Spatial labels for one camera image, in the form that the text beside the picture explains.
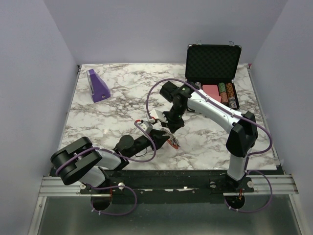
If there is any red keyring with keys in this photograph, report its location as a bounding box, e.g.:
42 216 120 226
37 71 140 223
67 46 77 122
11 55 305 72
161 128 179 149

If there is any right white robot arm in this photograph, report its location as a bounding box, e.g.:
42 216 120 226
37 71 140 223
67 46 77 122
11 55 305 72
159 81 258 192

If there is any pink playing card deck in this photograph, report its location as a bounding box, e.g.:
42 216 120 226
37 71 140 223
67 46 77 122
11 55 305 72
202 85 221 102

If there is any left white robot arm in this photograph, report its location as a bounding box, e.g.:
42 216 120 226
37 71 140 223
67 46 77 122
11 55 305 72
50 129 170 193

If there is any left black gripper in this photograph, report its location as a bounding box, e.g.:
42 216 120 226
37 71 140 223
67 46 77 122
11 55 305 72
127 128 170 158

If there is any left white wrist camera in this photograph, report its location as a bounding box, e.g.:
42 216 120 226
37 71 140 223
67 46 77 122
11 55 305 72
134 120 153 134

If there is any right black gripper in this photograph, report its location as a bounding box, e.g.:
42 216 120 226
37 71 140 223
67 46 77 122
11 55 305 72
158 104 186 134

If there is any purple wedge-shaped box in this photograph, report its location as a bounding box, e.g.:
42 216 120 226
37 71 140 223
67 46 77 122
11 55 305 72
87 69 111 103

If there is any black poker chip case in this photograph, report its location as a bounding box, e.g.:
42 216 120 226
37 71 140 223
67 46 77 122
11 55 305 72
185 44 242 110

